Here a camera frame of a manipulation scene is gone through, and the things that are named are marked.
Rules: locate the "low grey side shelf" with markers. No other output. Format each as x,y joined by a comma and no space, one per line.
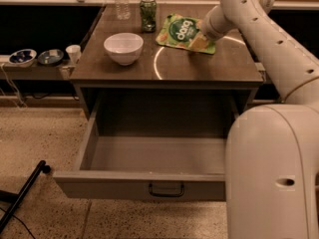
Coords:
36,72

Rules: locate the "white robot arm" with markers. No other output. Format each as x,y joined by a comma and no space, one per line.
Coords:
272,151

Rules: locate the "green soda can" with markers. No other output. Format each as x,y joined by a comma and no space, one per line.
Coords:
148,10

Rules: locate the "clear plastic water bottle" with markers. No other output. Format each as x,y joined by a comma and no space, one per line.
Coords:
122,9

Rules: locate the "black stand leg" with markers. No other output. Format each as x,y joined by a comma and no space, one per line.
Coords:
15,199

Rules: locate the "green rice chip bag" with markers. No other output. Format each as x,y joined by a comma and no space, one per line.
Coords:
178,31

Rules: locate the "blue patterned bowl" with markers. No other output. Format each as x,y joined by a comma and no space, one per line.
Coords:
23,58

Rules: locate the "small white paper cup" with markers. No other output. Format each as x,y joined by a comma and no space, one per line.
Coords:
74,52

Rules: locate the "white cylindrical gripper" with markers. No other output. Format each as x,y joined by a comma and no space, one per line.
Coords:
211,30

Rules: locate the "grey cabinet with wooden top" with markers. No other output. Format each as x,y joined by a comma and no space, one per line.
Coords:
229,68

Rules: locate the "dark blue shallow bowl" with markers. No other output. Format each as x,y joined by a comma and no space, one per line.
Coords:
52,57

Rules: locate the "white ceramic bowl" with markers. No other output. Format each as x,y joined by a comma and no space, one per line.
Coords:
124,48

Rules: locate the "open grey top drawer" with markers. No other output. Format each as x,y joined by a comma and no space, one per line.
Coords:
133,139

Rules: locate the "black drawer handle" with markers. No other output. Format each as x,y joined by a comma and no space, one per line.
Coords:
166,190

